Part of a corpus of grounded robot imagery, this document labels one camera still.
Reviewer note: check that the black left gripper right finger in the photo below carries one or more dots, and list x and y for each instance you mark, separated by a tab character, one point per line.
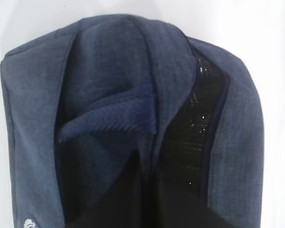
179	208

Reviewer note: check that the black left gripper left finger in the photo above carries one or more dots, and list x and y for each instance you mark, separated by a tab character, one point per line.
106	181

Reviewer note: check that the dark navy fabric lunch bag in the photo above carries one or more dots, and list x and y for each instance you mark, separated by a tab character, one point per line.
128	74

